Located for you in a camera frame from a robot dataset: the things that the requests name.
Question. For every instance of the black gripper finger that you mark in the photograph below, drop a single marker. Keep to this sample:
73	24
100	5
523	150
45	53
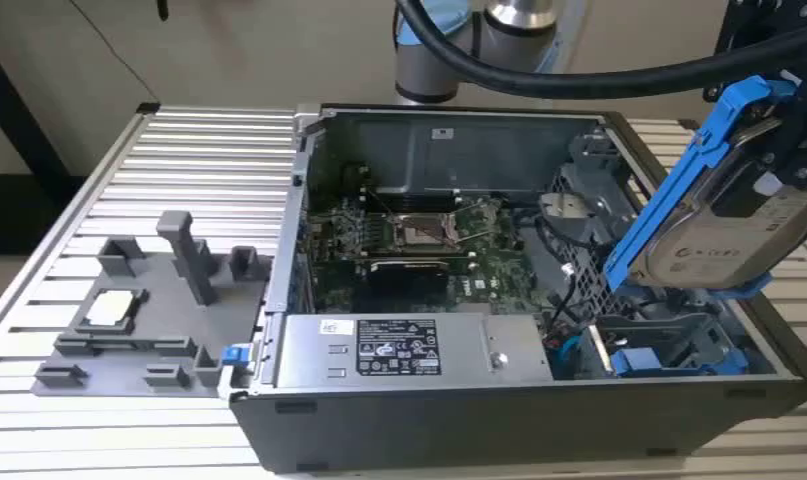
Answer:
717	93
806	140

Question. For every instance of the hard disk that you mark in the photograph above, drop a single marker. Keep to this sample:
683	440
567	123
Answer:
637	361
711	240

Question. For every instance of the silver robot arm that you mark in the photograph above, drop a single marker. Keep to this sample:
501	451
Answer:
430	65

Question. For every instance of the gray perforated drive cage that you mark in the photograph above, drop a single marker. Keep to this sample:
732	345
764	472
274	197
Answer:
577	255

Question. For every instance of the green motherboard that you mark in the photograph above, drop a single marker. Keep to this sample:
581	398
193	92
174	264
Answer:
504	280

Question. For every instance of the CPU socket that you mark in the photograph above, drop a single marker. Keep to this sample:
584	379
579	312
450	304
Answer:
424	237

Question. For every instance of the black graphics card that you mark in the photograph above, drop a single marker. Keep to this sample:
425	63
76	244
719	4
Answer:
404	285

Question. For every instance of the black open PC case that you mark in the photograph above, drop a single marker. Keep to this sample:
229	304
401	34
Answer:
444	430

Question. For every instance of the silver power supply unit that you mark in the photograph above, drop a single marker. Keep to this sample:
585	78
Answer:
310	350

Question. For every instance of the small black hanging object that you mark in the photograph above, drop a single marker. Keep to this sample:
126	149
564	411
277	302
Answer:
164	10

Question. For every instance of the blue case latch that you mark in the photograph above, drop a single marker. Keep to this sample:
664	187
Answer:
236	354

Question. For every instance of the gray parts rack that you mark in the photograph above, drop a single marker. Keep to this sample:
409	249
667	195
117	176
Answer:
177	320

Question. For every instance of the silver CPU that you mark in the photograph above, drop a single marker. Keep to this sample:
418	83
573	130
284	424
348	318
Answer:
113	306

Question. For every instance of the black stand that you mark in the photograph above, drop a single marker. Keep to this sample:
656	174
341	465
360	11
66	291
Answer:
17	115

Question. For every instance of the silver metal bracket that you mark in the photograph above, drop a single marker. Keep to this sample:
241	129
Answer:
564	205

